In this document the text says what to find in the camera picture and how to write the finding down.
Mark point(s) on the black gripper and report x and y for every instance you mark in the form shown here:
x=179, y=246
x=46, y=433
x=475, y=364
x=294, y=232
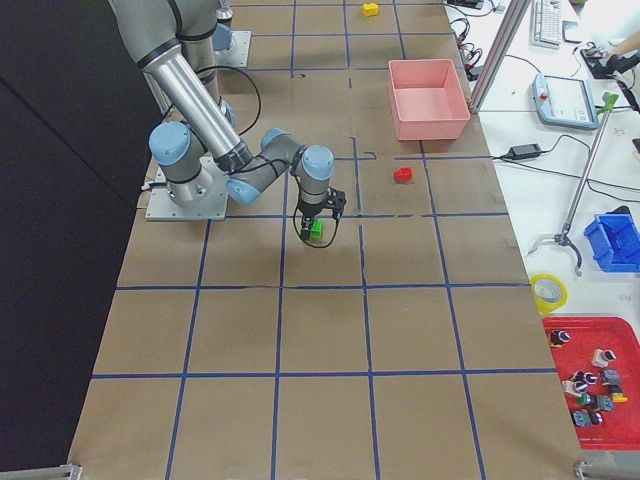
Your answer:
x=308, y=211

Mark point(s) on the green toy block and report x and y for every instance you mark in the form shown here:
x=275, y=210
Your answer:
x=317, y=232

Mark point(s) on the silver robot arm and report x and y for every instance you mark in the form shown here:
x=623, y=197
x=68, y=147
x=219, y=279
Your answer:
x=223, y=35
x=171, y=42

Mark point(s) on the pink plastic box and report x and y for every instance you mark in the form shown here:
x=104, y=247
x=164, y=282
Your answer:
x=426, y=99

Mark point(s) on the red toy block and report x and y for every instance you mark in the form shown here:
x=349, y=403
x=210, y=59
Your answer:
x=403, y=175

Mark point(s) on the brown paper table cover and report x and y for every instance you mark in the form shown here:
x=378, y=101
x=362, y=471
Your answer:
x=409, y=349

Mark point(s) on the yellow toy block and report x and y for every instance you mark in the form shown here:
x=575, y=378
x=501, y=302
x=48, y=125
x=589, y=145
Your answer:
x=370, y=9

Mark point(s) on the black power adapter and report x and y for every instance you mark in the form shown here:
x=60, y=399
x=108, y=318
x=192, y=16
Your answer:
x=523, y=152

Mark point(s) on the yellow tape roll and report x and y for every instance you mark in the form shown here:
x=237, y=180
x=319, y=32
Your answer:
x=549, y=292

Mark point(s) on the teach pendant tablet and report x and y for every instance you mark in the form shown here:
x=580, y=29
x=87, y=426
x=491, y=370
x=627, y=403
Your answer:
x=564, y=102

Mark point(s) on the blue plastic bin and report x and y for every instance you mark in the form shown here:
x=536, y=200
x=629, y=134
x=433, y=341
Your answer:
x=614, y=240

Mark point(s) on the red plastic tray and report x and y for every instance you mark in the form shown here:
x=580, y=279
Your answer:
x=597, y=362

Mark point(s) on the white keyboard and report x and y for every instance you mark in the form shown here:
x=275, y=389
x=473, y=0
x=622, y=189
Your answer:
x=545, y=23

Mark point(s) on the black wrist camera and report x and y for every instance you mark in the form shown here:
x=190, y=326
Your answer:
x=336, y=202

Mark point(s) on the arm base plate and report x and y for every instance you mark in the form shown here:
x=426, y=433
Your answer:
x=205, y=198
x=232, y=48

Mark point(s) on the aluminium frame post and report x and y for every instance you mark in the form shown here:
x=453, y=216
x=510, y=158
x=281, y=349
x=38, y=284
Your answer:
x=504, y=36

